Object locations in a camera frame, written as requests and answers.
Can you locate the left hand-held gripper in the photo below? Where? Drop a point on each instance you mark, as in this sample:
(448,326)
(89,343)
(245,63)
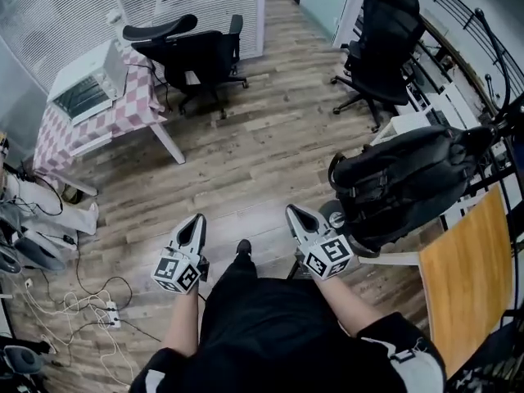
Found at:
(176,270)

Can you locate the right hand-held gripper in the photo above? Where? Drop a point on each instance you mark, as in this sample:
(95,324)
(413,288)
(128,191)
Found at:
(327,256)

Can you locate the black backpack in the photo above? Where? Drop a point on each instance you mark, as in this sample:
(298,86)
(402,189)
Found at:
(409,178)

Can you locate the person's right forearm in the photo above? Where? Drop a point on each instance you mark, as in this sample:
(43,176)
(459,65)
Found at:
(344,301)

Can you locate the person's left forearm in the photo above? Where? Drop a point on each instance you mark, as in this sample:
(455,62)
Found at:
(182,326)

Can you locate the person's black shoe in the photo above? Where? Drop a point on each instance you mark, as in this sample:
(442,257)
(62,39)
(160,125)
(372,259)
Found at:
(244,247)

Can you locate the person's black trousers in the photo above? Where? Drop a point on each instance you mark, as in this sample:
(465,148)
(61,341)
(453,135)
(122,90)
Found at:
(241,266)

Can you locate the person's black shirt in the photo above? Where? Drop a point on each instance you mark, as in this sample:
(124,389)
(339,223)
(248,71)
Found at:
(278,342)

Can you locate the table with pink checkered cloth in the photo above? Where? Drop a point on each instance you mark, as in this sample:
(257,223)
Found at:
(135,96)

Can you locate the gray hand-held device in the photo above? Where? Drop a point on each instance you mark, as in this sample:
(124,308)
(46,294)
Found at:
(37,252)

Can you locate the white countertop oven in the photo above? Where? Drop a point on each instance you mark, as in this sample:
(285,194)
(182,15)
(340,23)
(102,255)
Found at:
(90,84)

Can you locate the black office chair with headrest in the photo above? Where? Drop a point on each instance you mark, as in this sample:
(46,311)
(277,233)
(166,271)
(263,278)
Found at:
(196,55)

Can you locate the white wooden chair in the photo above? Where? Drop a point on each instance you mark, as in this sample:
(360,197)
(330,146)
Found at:
(450,105)

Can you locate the black mesh office chair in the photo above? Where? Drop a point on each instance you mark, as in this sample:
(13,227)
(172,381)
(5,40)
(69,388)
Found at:
(389,35)

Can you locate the black metal railing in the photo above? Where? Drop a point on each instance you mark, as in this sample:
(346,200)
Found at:
(458,10)

